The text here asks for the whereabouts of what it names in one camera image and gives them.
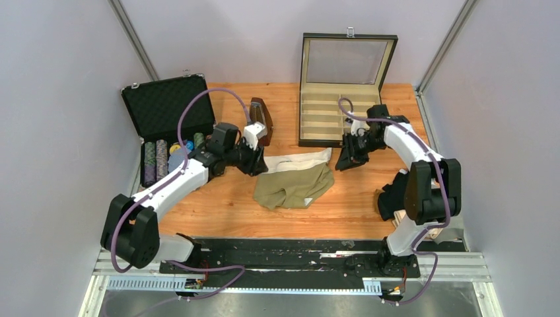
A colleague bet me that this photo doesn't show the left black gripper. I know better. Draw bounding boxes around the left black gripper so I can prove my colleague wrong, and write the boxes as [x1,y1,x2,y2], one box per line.
[223,136,268,177]

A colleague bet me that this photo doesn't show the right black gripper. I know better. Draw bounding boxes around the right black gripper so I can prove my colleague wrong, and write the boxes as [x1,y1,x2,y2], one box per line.
[335,132,386,171]

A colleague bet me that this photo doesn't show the olive green white underwear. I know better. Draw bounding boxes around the olive green white underwear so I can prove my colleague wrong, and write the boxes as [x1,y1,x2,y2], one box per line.
[253,148,334,210]

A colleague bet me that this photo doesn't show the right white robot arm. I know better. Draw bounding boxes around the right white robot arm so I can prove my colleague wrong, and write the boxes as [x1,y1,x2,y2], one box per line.
[335,97,461,276]

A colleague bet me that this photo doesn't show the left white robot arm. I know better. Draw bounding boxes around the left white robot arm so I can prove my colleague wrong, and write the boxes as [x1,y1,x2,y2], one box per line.
[100,122,268,273]

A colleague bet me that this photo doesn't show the black underwear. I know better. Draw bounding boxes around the black underwear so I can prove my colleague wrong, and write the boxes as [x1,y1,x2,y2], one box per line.
[374,170,409,221]

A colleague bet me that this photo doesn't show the beige underwear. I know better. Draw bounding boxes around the beige underwear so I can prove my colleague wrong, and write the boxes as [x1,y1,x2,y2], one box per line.
[391,209,443,240]

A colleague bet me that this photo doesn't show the wooden metronome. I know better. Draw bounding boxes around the wooden metronome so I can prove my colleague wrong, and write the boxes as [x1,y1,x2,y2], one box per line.
[249,97,274,147]

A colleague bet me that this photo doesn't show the green red chip stack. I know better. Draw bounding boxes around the green red chip stack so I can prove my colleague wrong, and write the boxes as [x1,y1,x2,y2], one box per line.
[193,132,205,149]

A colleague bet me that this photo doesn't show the blue playing cards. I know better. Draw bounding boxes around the blue playing cards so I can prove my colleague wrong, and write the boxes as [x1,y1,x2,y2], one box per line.
[168,147,189,174]

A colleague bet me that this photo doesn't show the black compartment display box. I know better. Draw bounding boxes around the black compartment display box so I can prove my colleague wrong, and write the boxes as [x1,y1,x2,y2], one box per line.
[298,27,398,147]

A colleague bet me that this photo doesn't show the yellow dealer chip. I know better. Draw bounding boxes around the yellow dealer chip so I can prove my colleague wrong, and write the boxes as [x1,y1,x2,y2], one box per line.
[169,144,180,154]

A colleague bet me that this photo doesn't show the purple grey chip stack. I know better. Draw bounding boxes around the purple grey chip stack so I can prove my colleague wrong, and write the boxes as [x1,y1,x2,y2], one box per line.
[156,139,168,182]

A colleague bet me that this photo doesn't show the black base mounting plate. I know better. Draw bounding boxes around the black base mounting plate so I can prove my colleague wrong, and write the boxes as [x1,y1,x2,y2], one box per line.
[158,236,467,291]

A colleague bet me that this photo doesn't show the green purple chip stack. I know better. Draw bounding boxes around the green purple chip stack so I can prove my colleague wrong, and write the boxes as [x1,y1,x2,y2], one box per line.
[144,142,157,187]

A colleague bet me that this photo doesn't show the black poker chip case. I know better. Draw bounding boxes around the black poker chip case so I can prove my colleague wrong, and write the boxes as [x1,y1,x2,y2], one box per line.
[121,73,216,188]

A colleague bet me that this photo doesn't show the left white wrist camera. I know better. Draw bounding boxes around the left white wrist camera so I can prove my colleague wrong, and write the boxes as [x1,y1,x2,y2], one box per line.
[242,122,267,151]

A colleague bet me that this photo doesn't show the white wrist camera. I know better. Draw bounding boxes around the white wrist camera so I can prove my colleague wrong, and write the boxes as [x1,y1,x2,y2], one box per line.
[350,120,368,137]
[242,122,267,151]

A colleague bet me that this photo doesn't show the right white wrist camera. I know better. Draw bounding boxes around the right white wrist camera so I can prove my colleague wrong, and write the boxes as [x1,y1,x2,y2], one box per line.
[350,120,368,137]

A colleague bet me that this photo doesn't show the aluminium frame rail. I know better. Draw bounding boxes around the aluminium frame rail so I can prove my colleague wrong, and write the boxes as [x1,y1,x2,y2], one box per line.
[79,251,503,316]

